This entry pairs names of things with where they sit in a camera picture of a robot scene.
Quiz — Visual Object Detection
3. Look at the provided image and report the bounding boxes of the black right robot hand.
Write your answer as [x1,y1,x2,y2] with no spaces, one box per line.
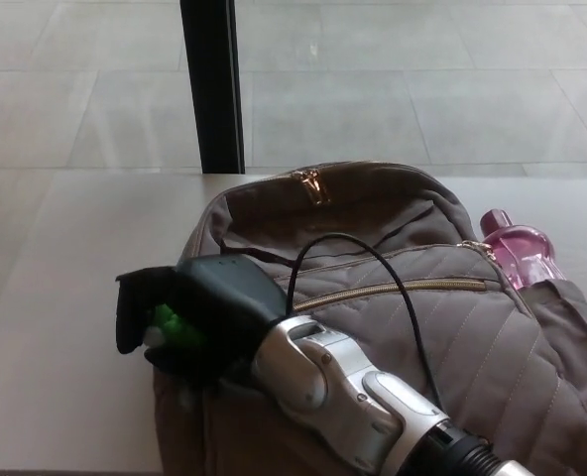
[114,254,287,393]

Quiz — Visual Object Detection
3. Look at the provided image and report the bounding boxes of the grey quilted backpack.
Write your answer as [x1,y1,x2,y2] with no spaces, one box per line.
[152,160,587,476]

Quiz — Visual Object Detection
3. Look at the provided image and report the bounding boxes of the black window frame post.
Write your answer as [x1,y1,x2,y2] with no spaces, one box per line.
[178,0,246,175]

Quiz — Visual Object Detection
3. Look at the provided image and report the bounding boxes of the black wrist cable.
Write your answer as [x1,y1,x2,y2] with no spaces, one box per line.
[282,233,446,413]

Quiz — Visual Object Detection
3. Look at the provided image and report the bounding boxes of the pink transparent water bottle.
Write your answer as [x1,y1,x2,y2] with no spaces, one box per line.
[479,208,567,292]

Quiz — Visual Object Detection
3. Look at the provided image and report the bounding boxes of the green plush keychain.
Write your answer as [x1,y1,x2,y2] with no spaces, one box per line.
[143,303,206,350]

